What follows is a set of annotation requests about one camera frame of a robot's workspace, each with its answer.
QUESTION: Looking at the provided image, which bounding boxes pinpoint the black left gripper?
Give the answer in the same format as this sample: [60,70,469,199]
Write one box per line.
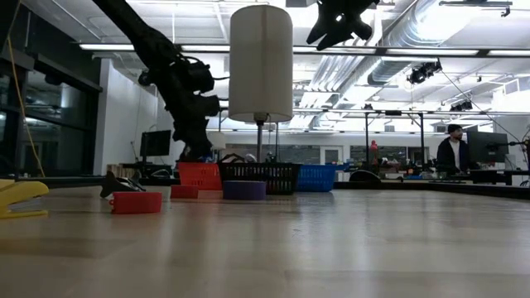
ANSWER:
[164,92,222,163]

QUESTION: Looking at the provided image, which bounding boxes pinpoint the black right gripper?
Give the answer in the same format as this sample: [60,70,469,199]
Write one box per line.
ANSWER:
[306,0,380,52]

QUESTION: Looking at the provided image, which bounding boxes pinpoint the yellow mini stapler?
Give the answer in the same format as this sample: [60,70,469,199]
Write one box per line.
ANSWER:
[0,180,50,220]

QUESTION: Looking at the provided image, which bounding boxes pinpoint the red mini stapler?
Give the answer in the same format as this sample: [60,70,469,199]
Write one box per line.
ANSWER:
[108,191,163,215]
[170,185,200,199]

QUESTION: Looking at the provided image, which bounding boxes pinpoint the purple tape roll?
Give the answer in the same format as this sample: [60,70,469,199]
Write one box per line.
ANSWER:
[222,180,267,201]

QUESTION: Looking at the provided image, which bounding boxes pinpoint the black staple remover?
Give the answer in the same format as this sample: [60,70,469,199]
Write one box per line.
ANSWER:
[99,171,147,199]

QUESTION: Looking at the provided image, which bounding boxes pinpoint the small white table lamp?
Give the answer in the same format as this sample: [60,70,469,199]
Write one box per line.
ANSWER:
[209,131,227,151]

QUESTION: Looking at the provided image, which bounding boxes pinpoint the red plastic bin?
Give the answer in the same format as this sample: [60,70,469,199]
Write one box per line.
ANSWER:
[177,161,223,191]

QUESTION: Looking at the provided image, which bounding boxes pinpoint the black computer monitor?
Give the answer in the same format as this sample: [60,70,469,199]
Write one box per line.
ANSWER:
[466,130,510,164]
[139,129,172,158]

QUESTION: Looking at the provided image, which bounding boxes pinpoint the grey lamp pole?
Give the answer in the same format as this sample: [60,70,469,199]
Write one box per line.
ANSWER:
[255,121,264,164]

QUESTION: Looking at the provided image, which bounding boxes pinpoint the white cylinder lampshade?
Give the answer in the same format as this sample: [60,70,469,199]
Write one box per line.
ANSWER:
[228,4,294,123]

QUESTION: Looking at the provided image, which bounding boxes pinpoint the black mesh basket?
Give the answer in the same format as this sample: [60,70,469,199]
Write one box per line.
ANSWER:
[217,162,303,195]

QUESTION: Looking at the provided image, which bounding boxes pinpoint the black metal rack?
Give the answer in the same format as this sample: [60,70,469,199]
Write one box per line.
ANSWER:
[363,109,426,166]

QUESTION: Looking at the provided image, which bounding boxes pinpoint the blue plastic bin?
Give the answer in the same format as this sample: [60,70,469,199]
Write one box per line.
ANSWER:
[296,164,337,193]

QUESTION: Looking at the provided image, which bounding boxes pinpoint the black ceiling track lights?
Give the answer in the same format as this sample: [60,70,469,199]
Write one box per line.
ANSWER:
[450,99,475,113]

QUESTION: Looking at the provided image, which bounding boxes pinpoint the person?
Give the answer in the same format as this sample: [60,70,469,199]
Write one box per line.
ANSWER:
[436,123,471,175]

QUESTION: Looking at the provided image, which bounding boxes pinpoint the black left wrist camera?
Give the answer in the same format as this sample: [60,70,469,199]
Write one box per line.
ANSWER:
[181,57,216,95]

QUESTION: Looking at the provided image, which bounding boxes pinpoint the yellow cable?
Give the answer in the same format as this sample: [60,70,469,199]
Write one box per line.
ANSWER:
[6,36,46,177]

